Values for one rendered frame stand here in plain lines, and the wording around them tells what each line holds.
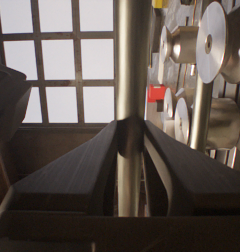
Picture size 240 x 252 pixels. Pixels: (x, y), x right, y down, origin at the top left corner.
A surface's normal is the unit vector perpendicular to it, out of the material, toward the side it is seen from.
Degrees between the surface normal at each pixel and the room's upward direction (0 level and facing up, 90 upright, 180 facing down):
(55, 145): 90
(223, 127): 90
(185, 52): 90
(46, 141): 90
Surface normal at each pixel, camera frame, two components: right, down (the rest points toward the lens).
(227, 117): -0.02, -0.18
